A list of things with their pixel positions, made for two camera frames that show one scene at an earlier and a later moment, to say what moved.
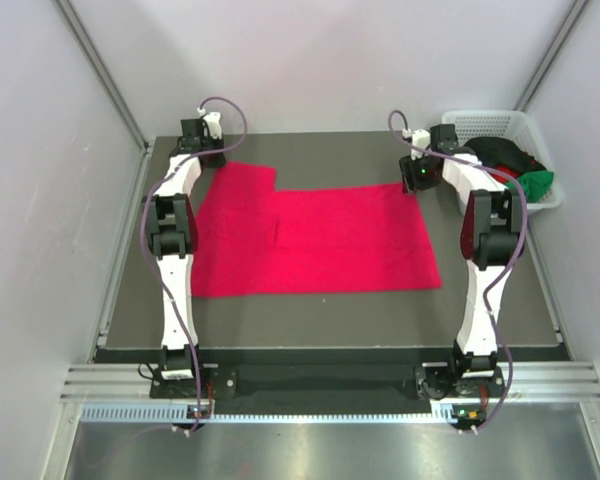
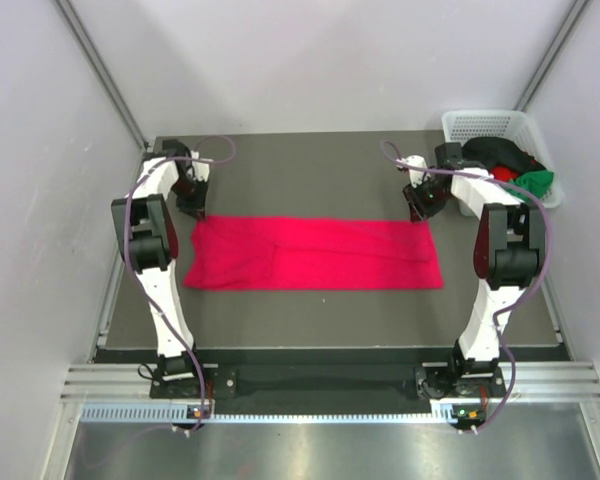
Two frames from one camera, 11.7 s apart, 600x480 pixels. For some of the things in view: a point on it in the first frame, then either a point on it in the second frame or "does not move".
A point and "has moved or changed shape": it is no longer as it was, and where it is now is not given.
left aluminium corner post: [82, 34] does not move
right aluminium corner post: [551, 55] does not move
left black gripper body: [214, 160] → [189, 193]
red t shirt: [504, 169] does not move
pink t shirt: [252, 239] has moved or changed shape
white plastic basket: [512, 126] does not move
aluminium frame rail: [523, 382] does not move
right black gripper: [408, 171] → [413, 197]
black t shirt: [500, 152] does not move
